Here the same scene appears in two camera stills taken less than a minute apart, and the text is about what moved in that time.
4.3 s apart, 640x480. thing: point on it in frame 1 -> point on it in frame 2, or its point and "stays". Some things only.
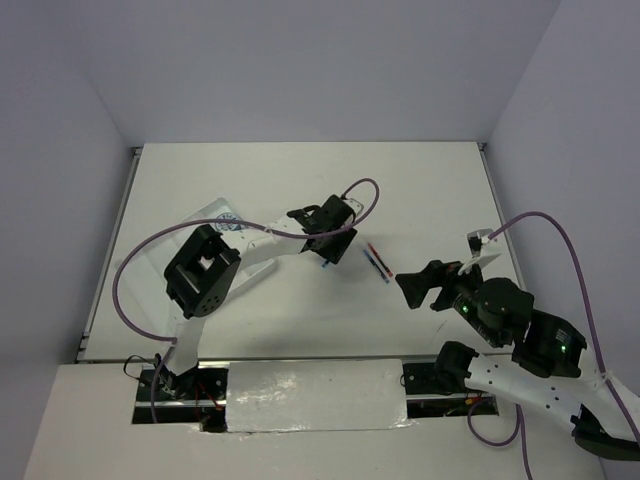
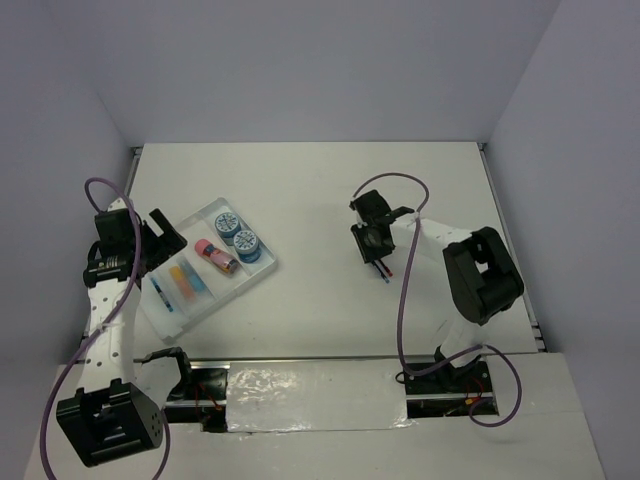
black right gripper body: (458, 295) -> (367, 243)
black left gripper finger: (332, 247) -> (171, 241)
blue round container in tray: (228, 226) stays
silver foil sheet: (321, 395) stays
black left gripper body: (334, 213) -> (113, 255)
